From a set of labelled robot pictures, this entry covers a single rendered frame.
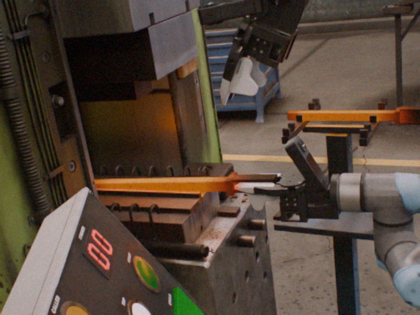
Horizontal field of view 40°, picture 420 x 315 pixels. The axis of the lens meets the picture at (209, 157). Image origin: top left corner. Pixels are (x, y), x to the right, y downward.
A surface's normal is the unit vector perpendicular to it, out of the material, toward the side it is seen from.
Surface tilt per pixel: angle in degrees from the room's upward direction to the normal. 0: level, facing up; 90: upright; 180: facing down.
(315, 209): 90
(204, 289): 90
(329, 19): 90
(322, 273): 0
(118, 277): 60
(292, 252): 0
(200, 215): 90
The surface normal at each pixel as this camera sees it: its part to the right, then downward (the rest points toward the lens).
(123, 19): -0.36, 0.37
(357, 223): -0.14, -0.93
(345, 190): -0.39, -0.11
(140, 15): 0.92, 0.00
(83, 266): 0.79, -0.59
